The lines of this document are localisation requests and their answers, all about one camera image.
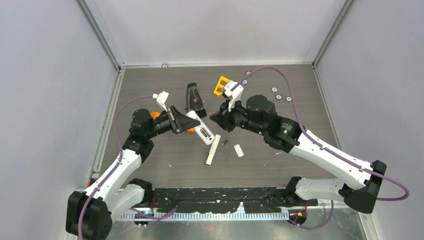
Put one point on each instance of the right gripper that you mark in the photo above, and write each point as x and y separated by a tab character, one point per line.
223	118

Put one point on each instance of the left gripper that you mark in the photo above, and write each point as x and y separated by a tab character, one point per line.
182	121

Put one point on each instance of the white remote control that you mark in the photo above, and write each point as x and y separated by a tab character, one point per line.
192	114

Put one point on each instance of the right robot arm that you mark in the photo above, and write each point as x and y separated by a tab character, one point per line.
356	183

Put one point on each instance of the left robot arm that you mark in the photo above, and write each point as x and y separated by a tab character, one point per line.
91	213

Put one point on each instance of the black metronome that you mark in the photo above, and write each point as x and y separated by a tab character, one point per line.
194	101

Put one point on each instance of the long white box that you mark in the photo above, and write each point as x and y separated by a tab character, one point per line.
212	150

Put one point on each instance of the orange toy microphone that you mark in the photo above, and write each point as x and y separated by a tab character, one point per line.
155	114

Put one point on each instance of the white battery cover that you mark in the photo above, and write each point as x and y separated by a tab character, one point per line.
238	150

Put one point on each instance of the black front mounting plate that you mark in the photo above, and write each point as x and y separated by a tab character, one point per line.
224	200

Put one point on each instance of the yellow triangle bracket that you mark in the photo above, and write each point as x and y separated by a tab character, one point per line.
219	87

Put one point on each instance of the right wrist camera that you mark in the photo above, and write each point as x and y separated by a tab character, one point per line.
232	93

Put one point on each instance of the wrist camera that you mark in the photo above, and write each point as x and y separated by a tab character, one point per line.
232	93
161	99

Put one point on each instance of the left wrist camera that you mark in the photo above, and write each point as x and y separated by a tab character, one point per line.
161	99

